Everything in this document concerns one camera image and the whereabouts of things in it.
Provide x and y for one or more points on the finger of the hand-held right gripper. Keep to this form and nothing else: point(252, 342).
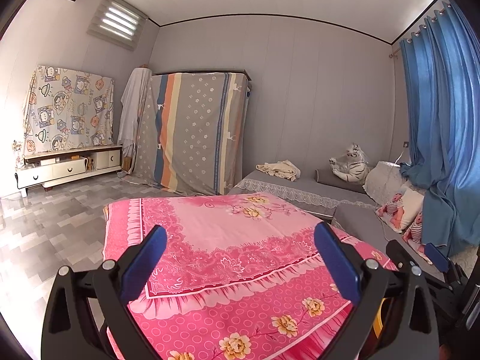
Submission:
point(401, 255)
point(437, 254)

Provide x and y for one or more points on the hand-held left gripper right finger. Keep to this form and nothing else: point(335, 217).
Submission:
point(337, 266)

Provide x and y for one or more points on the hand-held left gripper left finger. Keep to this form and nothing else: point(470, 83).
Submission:
point(144, 262)

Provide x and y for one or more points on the yellow bin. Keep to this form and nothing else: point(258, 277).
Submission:
point(378, 318)

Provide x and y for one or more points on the baby print cushion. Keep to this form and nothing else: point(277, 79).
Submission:
point(414, 230)
point(395, 210)

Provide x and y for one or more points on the white lace cushion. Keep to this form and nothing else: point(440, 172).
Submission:
point(386, 180)

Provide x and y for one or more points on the pink floral blanket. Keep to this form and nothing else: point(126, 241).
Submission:
point(225, 232)

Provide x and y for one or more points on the grey pillow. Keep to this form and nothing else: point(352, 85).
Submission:
point(333, 180)

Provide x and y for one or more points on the grey sofa with lace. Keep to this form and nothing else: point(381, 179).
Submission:
point(300, 182)

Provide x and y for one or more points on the white plush tiger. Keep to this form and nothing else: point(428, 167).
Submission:
point(354, 168)

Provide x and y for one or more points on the brown wooden object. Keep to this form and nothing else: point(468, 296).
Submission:
point(128, 164)

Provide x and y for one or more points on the cream crumpled cloth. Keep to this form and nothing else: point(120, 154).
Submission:
point(281, 168)

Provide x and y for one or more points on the cream TV cabinet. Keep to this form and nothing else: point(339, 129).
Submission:
point(56, 172)

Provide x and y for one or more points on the blue curtain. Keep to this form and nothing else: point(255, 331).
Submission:
point(442, 120)

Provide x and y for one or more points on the striped floral grey cloth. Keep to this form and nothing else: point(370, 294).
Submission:
point(195, 131)

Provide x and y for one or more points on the white draped cloth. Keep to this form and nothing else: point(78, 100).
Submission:
point(131, 112)

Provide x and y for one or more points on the cartoon printed cloth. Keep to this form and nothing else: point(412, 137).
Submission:
point(67, 108)

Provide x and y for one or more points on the curtain rod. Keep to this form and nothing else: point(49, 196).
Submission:
point(393, 55)

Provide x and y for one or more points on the grey window blind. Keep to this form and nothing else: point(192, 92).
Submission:
point(118, 20)

